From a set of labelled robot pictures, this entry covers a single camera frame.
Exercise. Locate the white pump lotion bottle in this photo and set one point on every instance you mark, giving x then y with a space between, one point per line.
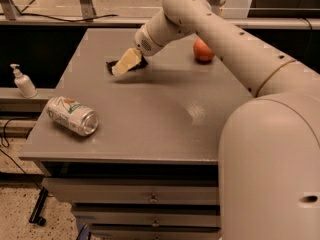
23 82

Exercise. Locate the silver soda can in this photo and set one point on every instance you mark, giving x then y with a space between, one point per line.
72 115

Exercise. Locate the black floor bracket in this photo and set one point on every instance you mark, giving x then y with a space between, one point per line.
36 217

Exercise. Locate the grey drawer cabinet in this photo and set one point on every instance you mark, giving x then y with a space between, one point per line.
149 171

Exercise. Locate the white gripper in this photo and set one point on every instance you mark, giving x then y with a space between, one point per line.
144 43

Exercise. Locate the red apple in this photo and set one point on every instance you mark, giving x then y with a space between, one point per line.
202 52

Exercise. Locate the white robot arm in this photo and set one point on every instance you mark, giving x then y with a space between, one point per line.
269 150

